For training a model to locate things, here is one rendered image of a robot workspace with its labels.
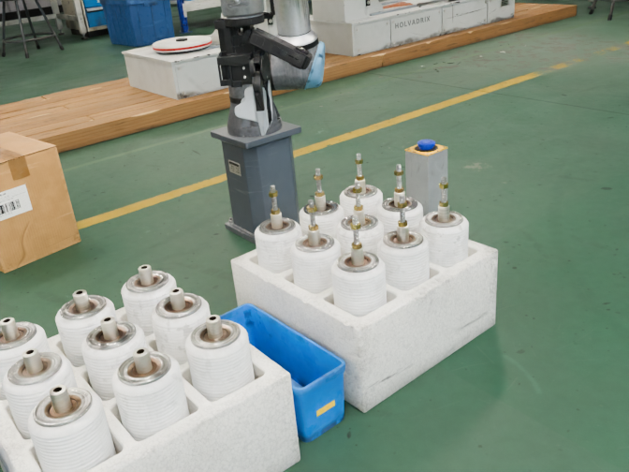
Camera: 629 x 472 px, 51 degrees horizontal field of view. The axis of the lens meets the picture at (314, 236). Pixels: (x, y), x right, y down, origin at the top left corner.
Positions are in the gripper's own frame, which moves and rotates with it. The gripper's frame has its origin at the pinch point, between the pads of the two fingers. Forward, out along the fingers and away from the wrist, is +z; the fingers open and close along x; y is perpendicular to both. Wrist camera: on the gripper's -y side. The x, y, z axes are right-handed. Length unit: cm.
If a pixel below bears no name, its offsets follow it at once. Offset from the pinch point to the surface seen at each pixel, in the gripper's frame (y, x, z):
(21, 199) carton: 79, -37, 28
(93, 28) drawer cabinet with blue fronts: 257, -485, 38
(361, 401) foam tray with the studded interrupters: -17, 27, 44
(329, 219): -9.5, -4.4, 22.0
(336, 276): -13.0, 19.0, 22.4
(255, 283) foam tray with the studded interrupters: 5.2, 6.2, 30.8
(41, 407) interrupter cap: 23, 56, 21
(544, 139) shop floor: -77, -125, 46
